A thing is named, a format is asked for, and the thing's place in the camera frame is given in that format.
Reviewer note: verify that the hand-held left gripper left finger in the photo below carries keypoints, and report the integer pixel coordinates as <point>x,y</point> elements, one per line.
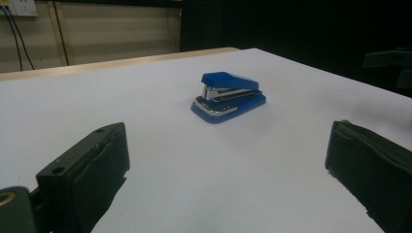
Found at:
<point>81,168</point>

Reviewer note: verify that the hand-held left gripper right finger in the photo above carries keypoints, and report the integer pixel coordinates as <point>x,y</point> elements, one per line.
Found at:
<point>372,168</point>

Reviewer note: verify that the blue stapler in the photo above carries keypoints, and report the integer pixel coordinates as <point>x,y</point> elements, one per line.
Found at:
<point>228,103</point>

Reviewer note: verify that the wooden table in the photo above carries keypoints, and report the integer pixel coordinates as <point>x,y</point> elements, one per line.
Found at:
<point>97,66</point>

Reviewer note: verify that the black curtain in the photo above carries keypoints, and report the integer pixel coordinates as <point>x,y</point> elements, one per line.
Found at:
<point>291,26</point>

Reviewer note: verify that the white table board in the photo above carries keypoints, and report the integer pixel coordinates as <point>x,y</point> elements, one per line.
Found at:
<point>194,168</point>

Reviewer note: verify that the white wall socket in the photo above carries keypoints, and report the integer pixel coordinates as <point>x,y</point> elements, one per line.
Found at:
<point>24,7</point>

